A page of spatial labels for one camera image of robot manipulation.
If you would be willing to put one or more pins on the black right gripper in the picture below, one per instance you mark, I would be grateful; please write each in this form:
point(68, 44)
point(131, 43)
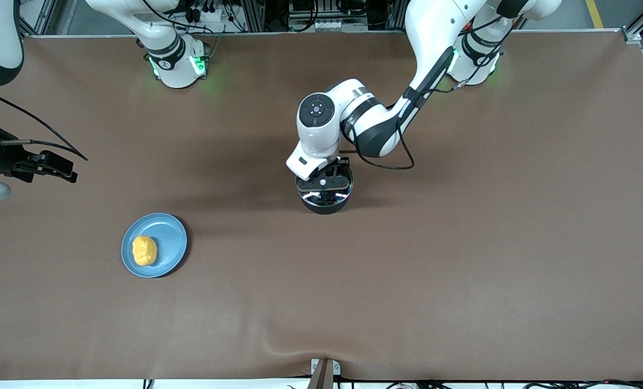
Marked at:
point(1, 158)

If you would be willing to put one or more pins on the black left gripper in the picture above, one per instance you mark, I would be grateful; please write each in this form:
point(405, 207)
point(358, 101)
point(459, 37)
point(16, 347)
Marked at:
point(329, 171)

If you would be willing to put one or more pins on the yellow potato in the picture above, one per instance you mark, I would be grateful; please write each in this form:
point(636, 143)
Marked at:
point(144, 251)

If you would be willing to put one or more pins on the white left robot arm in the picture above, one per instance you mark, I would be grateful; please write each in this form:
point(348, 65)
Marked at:
point(316, 129)

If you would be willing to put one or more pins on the brown table mat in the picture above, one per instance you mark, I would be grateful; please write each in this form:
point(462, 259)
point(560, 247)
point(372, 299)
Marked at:
point(408, 270)

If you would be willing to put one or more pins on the blue round plate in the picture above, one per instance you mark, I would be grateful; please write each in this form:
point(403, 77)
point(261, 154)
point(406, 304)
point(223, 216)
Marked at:
point(170, 237)

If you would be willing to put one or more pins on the white power strip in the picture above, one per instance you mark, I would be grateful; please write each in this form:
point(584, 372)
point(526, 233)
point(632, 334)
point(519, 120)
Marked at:
point(201, 13)

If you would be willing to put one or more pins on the metal bracket with brown bar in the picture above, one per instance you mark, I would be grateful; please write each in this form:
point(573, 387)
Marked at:
point(324, 375)

